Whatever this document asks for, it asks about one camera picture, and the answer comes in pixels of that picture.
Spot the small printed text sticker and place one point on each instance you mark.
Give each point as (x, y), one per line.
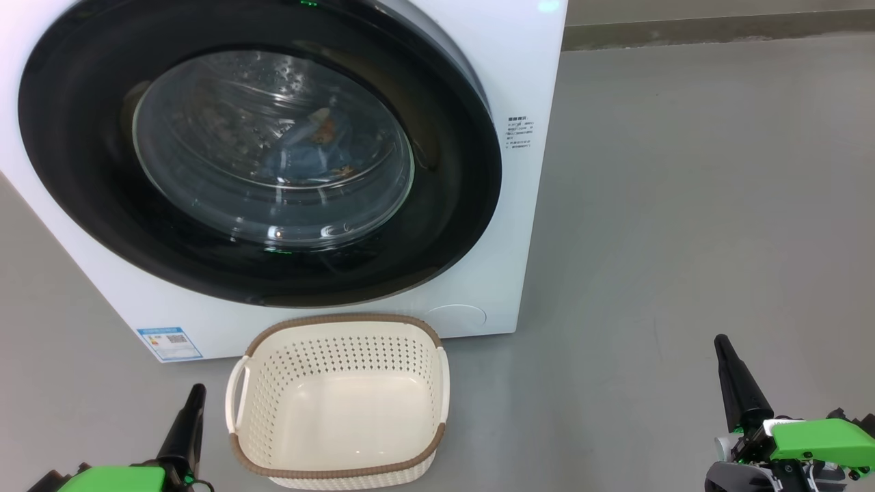
(519, 132)

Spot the blue energy label sticker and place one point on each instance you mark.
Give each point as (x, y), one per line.
(169, 344)

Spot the round white filter cover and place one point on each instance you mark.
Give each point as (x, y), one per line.
(456, 320)

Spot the stainless steel washing machine drum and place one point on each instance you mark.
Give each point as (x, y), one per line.
(225, 102)

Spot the black round glass washer door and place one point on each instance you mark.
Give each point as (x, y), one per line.
(82, 171)

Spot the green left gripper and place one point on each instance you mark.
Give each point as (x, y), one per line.
(116, 480)

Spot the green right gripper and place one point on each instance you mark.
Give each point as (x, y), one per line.
(820, 441)

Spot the cream perforated laundry basket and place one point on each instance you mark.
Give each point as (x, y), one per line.
(342, 417)

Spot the white front-load washing machine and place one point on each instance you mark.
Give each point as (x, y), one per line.
(526, 239)

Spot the blue and white bear-print garment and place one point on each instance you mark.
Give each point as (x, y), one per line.
(320, 126)

